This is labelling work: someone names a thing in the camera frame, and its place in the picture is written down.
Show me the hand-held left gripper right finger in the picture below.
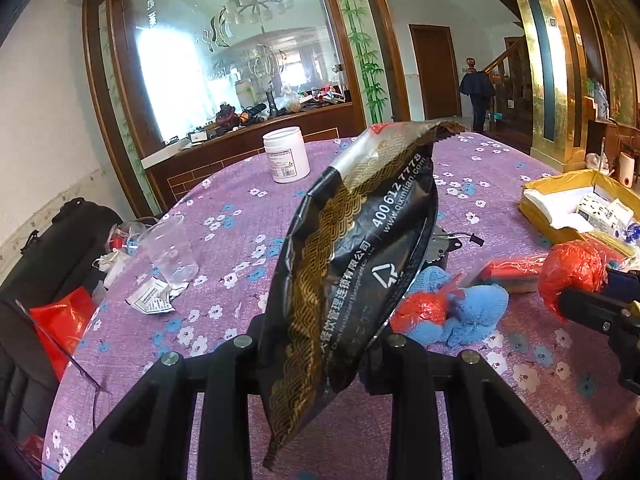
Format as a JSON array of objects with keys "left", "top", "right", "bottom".
[{"left": 359, "top": 334, "right": 583, "bottom": 480}]

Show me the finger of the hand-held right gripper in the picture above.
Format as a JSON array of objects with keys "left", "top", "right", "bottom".
[
  {"left": 556, "top": 287, "right": 640, "bottom": 338},
  {"left": 606, "top": 269, "right": 640, "bottom": 303}
]

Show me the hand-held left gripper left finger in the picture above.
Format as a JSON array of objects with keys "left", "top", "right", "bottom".
[{"left": 59, "top": 312, "right": 267, "bottom": 480}]

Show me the gold cardboard box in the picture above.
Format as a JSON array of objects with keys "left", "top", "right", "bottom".
[{"left": 519, "top": 169, "right": 640, "bottom": 261}]

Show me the white plastic bag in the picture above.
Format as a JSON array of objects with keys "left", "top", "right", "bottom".
[{"left": 525, "top": 187, "right": 581, "bottom": 226}]

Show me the black printed foil packet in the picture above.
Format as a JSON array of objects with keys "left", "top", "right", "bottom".
[{"left": 262, "top": 119, "right": 468, "bottom": 471}]

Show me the blue towel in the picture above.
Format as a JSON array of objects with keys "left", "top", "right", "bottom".
[{"left": 400, "top": 265, "right": 510, "bottom": 350}]

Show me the small floral tissue pack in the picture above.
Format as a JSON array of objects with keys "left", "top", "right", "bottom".
[{"left": 575, "top": 195, "right": 636, "bottom": 233}]

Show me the red packet in clear wrap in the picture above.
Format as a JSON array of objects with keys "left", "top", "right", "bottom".
[{"left": 480, "top": 254, "right": 551, "bottom": 293}]

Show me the white floor appliance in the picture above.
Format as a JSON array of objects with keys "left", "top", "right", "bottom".
[{"left": 617, "top": 152, "right": 638, "bottom": 186}]

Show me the crumpled white wrapper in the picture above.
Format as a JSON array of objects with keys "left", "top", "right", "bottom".
[{"left": 125, "top": 280, "right": 188, "bottom": 315}]

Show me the black electric motor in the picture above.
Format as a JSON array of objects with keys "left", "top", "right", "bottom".
[{"left": 422, "top": 225, "right": 486, "bottom": 271}]

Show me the purple floral tablecloth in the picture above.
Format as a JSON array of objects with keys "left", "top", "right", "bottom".
[{"left": 42, "top": 132, "right": 640, "bottom": 480}]

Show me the clear plastic cup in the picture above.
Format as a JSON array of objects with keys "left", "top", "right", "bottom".
[{"left": 137, "top": 215, "right": 200, "bottom": 283}]

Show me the dark wooden side cabinet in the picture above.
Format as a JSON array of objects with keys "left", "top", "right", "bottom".
[{"left": 582, "top": 95, "right": 640, "bottom": 186}]

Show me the large red plastic bag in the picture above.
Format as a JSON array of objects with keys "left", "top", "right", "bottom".
[{"left": 30, "top": 287, "right": 96, "bottom": 381}]

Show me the black bag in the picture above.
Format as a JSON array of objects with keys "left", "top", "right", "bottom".
[{"left": 0, "top": 197, "right": 123, "bottom": 426}]

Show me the wooden counter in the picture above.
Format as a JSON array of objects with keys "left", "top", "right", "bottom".
[{"left": 142, "top": 102, "right": 368, "bottom": 211}]

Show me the wooden stair railing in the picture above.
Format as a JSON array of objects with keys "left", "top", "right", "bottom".
[{"left": 482, "top": 35, "right": 533, "bottom": 136}]

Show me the white plastic jar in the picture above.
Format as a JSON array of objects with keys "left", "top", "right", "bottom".
[{"left": 262, "top": 126, "right": 311, "bottom": 184}]

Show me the gold pillar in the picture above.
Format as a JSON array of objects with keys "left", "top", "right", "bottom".
[{"left": 505, "top": 0, "right": 601, "bottom": 171}]

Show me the brown wooden door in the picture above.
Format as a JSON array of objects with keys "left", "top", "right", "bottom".
[{"left": 409, "top": 24, "right": 462, "bottom": 121}]

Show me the bamboo painted panel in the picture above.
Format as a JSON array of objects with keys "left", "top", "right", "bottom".
[{"left": 332, "top": 0, "right": 396, "bottom": 126}]

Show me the etched glass partition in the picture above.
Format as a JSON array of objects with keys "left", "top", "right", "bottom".
[{"left": 107, "top": 0, "right": 366, "bottom": 161}]

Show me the large landscape wall painting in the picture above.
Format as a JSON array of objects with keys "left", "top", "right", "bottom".
[{"left": 595, "top": 0, "right": 640, "bottom": 126}]

